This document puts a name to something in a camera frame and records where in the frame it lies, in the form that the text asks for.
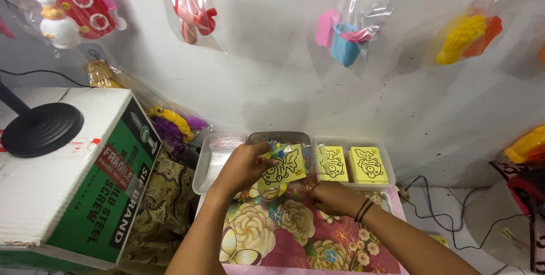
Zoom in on person's left hand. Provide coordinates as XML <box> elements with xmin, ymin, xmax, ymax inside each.
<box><xmin>211</xmin><ymin>141</ymin><xmax>282</xmax><ymax>199</ymax></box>

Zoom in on person's right hand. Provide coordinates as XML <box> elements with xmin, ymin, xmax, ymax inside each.
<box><xmin>306</xmin><ymin>180</ymin><xmax>363</xmax><ymax>218</ymax></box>

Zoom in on clear packet with yellow fish card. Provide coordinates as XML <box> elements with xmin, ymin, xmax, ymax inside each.
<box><xmin>255</xmin><ymin>140</ymin><xmax>329</xmax><ymax>201</ymax></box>

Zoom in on stack of yellow drawing cards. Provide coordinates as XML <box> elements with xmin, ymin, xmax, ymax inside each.
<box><xmin>318</xmin><ymin>146</ymin><xmax>350</xmax><ymax>183</ymax></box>
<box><xmin>347</xmin><ymin>146</ymin><xmax>389</xmax><ymax>185</ymax></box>

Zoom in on pink floral low table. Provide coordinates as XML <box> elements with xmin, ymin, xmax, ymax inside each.
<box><xmin>197</xmin><ymin>180</ymin><xmax>410</xmax><ymax>275</ymax></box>

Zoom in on dark grey plastic container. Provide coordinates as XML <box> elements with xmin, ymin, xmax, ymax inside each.
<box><xmin>246</xmin><ymin>131</ymin><xmax>314</xmax><ymax>149</ymax></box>

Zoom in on clear plastic container with cards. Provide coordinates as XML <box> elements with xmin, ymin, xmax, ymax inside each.
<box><xmin>312</xmin><ymin>136</ymin><xmax>397</xmax><ymax>189</ymax></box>

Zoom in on stack of clear plastic sleeves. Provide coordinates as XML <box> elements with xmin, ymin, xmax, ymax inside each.
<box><xmin>204</xmin><ymin>135</ymin><xmax>246</xmax><ymax>186</ymax></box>

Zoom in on clear plastic container with sleeves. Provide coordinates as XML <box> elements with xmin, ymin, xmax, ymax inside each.
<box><xmin>192</xmin><ymin>133</ymin><xmax>248</xmax><ymax>197</ymax></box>

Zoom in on loose yellow card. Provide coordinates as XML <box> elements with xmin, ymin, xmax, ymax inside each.
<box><xmin>427</xmin><ymin>234</ymin><xmax>450</xmax><ymax>249</ymax></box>

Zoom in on brown batik cloth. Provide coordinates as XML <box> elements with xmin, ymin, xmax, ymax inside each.
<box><xmin>121</xmin><ymin>151</ymin><xmax>200</xmax><ymax>267</ymax></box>

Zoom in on bagged purple yellow toys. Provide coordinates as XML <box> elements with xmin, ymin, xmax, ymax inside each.
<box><xmin>135</xmin><ymin>80</ymin><xmax>213</xmax><ymax>156</ymax></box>

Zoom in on bagged pink blue toy set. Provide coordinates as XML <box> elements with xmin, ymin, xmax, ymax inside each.
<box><xmin>307</xmin><ymin>0</ymin><xmax>407</xmax><ymax>80</ymax></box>

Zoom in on red black patterned bag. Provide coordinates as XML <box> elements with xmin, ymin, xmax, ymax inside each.
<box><xmin>489</xmin><ymin>160</ymin><xmax>545</xmax><ymax>275</ymax></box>

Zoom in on yellow orange plastic toy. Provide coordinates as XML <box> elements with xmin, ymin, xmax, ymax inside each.
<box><xmin>503</xmin><ymin>124</ymin><xmax>545</xmax><ymax>166</ymax></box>

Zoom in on bagged red pink toy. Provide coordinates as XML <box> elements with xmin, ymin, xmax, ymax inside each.
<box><xmin>158</xmin><ymin>0</ymin><xmax>227</xmax><ymax>54</ymax></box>

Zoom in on bagged yellow orange toy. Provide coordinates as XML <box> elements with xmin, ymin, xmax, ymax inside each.
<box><xmin>419</xmin><ymin>0</ymin><xmax>545</xmax><ymax>80</ymax></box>

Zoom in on bagged gold toy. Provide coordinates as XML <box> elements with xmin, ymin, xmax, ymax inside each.
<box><xmin>82</xmin><ymin>59</ymin><xmax>128</xmax><ymax>89</ymax></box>

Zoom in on white and green cardboard box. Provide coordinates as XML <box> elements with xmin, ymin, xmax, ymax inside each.
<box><xmin>0</xmin><ymin>87</ymin><xmax>163</xmax><ymax>272</ymax></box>

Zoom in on black round lamp stand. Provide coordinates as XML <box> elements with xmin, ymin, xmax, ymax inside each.
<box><xmin>0</xmin><ymin>80</ymin><xmax>85</xmax><ymax>159</ymax></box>

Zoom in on bagged red stove chef toy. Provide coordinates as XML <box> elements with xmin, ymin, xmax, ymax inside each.
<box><xmin>9</xmin><ymin>0</ymin><xmax>128</xmax><ymax>56</ymax></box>

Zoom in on black cord bracelet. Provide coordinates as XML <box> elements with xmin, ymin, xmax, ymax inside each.
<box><xmin>353</xmin><ymin>197</ymin><xmax>370</xmax><ymax>223</ymax></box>
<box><xmin>359</xmin><ymin>201</ymin><xmax>376</xmax><ymax>224</ymax></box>

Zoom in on tangled black power cable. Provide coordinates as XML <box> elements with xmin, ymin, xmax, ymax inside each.
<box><xmin>398</xmin><ymin>175</ymin><xmax>531</xmax><ymax>251</ymax></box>

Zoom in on thin black cable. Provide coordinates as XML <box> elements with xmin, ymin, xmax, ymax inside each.
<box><xmin>0</xmin><ymin>68</ymin><xmax>92</xmax><ymax>89</ymax></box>

